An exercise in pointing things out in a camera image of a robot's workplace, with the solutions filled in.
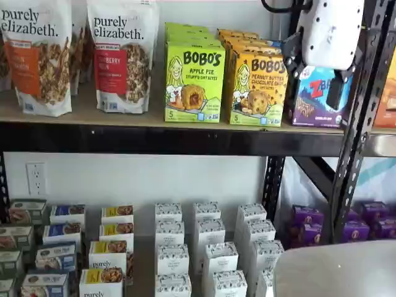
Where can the white perforated gripper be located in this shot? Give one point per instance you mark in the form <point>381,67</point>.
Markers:
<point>332,34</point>

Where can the orange Bobo's peanut butter box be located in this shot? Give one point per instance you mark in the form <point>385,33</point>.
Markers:
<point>260,102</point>
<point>256,48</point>
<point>244,41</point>
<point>235,32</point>

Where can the blue purple Zbar box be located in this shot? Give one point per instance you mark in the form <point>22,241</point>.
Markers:
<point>309,102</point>

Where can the grey metal shelf beam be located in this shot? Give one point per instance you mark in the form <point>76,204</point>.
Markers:
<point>383,144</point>

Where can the green Bobo's apple pie box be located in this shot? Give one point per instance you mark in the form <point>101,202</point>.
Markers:
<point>188,32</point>
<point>185,26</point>
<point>191,39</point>
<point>195,92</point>

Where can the purple snack box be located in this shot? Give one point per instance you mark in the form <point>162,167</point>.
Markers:
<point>385,228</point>
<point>306,235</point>
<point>354,215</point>
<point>374,211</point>
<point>355,232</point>
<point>307,216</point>

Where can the white patterned pantry box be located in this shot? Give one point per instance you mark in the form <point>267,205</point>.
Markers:
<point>168,212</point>
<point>251,213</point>
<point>229,284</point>
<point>264,283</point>
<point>172,286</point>
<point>206,211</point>
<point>211,232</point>
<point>172,260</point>
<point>260,232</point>
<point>267,255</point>
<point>220,258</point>
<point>169,232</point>

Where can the black metal shelf beam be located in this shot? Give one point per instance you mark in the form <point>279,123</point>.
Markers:
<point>154,139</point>

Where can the wooden shelf board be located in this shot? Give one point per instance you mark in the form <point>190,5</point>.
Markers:
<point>83,114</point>
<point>143,263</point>

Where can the yellow white granola box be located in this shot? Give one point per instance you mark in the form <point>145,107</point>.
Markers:
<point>106,253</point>
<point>100,283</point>
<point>117,213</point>
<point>116,232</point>

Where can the blue oatmeal box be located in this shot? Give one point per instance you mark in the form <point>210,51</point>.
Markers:
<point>62,233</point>
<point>44,284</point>
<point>66,213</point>
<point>55,258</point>

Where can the green oatmeal box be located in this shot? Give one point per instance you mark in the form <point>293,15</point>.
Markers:
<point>15,236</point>
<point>6,287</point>
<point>10,263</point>
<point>28,210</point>

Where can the plain orange carton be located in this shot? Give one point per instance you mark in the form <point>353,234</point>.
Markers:
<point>385,102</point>

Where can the black diagonal rack brace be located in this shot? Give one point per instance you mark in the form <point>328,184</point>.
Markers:
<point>312,173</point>

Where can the translucent plastic sheet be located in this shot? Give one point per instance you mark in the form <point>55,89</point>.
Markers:
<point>297,191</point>

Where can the granola bag red label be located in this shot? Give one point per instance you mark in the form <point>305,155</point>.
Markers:
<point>123,77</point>

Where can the granola bag orange label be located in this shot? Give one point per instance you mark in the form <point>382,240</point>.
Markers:
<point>37,62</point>

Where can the black perforated upright post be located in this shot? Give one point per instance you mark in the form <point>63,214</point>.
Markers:
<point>349,173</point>
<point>3,185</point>
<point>273,185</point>

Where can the white wall outlet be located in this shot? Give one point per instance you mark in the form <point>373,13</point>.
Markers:
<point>36,179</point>

